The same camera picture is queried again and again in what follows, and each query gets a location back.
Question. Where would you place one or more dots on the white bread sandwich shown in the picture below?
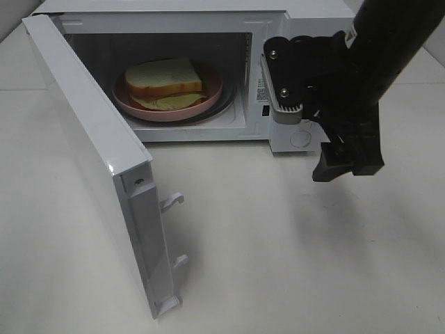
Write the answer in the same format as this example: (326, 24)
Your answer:
(165, 85)

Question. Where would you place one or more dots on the round door release button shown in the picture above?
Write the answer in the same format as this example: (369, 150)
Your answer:
(300, 139)

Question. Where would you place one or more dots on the glass microwave turntable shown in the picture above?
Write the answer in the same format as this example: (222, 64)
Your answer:
(228, 96)

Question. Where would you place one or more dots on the white microwave door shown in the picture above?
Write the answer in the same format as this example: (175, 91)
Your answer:
(115, 167)

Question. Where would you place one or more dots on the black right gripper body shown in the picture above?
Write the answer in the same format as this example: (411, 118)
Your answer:
(330, 92)

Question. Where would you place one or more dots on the white warning label sticker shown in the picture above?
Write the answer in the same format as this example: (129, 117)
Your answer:
(261, 94)

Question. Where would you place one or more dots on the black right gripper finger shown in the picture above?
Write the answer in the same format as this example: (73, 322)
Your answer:
(283, 85)

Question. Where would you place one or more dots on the white microwave oven body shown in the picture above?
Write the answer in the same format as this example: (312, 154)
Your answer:
(110, 36)

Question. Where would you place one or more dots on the pink round plate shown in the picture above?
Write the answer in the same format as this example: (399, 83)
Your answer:
(212, 84)

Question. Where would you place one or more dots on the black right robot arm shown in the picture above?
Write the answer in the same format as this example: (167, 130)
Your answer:
(384, 37)

